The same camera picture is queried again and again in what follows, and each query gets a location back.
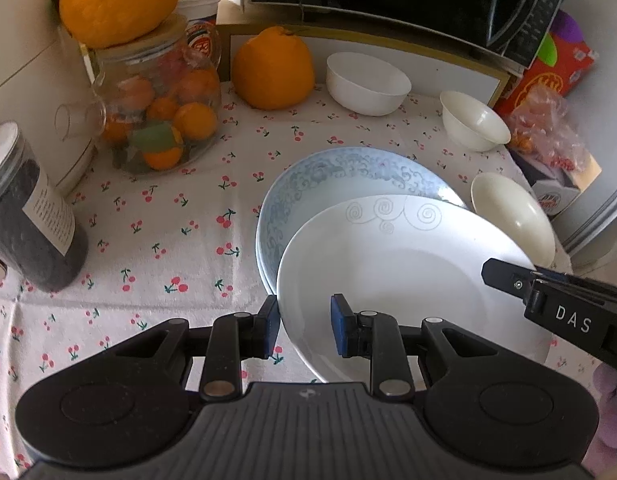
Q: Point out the glass jar of small oranges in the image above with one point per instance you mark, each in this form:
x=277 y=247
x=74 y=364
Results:
x=188 y=110

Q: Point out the red cardboard box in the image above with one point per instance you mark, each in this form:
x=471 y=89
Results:
x=563 y=70

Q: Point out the stack of paper cups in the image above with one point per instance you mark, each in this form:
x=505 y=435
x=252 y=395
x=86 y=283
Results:
x=198 y=0

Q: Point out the white plate with swirl pattern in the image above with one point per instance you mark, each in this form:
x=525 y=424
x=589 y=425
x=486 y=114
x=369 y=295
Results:
x=413 y=270

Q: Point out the blue patterned plate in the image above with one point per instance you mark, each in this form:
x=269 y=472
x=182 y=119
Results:
x=266 y=282
x=308 y=185

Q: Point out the green plastic object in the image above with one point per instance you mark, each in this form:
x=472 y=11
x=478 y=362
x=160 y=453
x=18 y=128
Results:
x=547 y=50

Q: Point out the cherry print tablecloth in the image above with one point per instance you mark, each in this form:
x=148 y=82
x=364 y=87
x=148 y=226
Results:
x=178 y=240

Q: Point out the white kitchen appliance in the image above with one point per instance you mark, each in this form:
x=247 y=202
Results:
x=18 y=75

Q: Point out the silver refrigerator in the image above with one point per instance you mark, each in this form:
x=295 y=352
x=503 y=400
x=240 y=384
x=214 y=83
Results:
x=608 y=135

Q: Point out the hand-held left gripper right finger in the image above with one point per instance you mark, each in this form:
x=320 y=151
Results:
x=341 y=327

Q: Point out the large cream bowl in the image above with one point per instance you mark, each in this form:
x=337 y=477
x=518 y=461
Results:
x=513 y=220

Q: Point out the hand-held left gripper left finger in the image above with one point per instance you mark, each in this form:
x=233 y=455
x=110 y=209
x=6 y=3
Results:
x=271 y=327

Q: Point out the person's right hand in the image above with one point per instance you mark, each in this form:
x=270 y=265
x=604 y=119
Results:
x=613 y=410

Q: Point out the large orange with leaves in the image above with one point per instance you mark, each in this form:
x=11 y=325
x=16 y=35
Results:
x=118 y=0

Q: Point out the plastic bag of oranges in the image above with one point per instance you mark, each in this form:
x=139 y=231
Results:
x=543 y=120

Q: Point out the white bowl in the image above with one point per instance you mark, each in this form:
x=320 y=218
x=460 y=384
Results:
x=368 y=85

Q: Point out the small cream bowl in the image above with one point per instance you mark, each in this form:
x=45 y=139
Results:
x=473 y=122

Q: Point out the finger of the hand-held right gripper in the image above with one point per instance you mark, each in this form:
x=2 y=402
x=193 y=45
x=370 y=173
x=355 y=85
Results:
x=506 y=277

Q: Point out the clear jar with dark contents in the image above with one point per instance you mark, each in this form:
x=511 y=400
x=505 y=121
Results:
x=18 y=230

